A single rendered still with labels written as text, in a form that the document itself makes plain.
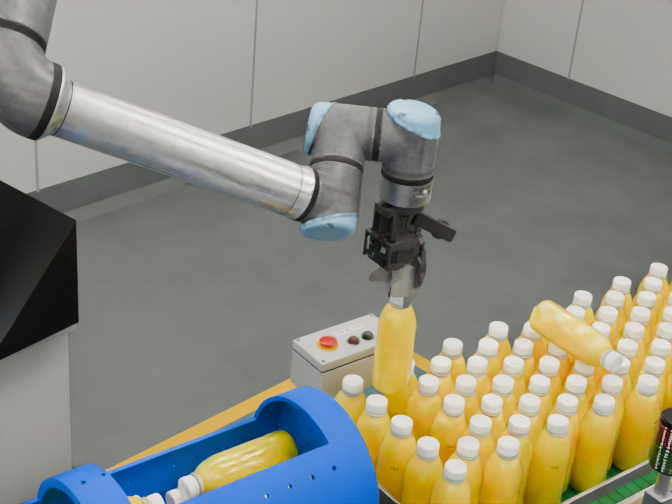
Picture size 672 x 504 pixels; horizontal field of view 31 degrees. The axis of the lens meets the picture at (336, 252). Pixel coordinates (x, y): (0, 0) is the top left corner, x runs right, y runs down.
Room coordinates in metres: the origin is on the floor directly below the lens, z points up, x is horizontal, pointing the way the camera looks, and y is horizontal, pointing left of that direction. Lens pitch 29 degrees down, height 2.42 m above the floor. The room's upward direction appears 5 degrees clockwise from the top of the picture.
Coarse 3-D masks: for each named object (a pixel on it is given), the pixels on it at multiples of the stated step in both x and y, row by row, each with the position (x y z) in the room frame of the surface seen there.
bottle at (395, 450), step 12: (384, 444) 1.75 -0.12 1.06; (396, 444) 1.74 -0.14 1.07; (408, 444) 1.74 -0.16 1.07; (384, 456) 1.74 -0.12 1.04; (396, 456) 1.73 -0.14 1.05; (408, 456) 1.74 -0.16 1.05; (384, 468) 1.74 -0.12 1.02; (396, 468) 1.73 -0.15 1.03; (384, 480) 1.73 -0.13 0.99; (396, 480) 1.73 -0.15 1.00; (396, 492) 1.73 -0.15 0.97
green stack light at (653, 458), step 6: (654, 438) 1.64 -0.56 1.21; (654, 444) 1.64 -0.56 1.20; (654, 450) 1.63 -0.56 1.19; (660, 450) 1.62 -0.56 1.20; (666, 450) 1.61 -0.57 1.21; (654, 456) 1.63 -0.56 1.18; (660, 456) 1.62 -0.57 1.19; (666, 456) 1.61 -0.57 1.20; (654, 462) 1.62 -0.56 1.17; (660, 462) 1.61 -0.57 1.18; (666, 462) 1.61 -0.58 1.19; (654, 468) 1.62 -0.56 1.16; (660, 468) 1.61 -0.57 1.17; (666, 468) 1.61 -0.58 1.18; (666, 474) 1.61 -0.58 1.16
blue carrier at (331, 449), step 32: (256, 416) 1.70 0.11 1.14; (288, 416) 1.71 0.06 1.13; (320, 416) 1.59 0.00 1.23; (192, 448) 1.62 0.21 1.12; (224, 448) 1.66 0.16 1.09; (320, 448) 1.53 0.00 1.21; (352, 448) 1.55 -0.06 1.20; (64, 480) 1.38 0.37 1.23; (96, 480) 1.38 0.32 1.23; (128, 480) 1.55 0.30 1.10; (160, 480) 1.58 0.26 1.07; (256, 480) 1.44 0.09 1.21; (288, 480) 1.46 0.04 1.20; (320, 480) 1.49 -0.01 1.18; (352, 480) 1.51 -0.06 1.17
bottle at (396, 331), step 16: (384, 320) 1.87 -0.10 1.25; (400, 320) 1.86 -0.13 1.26; (384, 336) 1.86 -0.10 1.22; (400, 336) 1.85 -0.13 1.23; (384, 352) 1.86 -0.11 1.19; (400, 352) 1.86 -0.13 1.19; (384, 368) 1.86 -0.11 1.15; (400, 368) 1.86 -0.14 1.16; (384, 384) 1.86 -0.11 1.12; (400, 384) 1.86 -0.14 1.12
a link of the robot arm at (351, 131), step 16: (320, 112) 1.86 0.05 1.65; (336, 112) 1.86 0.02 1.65; (352, 112) 1.86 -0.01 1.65; (368, 112) 1.87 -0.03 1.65; (320, 128) 1.84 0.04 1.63; (336, 128) 1.84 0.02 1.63; (352, 128) 1.84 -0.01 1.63; (368, 128) 1.84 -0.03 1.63; (304, 144) 1.84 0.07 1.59; (320, 144) 1.82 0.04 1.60; (336, 144) 1.81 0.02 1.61; (352, 144) 1.82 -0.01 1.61; (368, 144) 1.83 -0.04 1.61; (368, 160) 1.86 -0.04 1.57
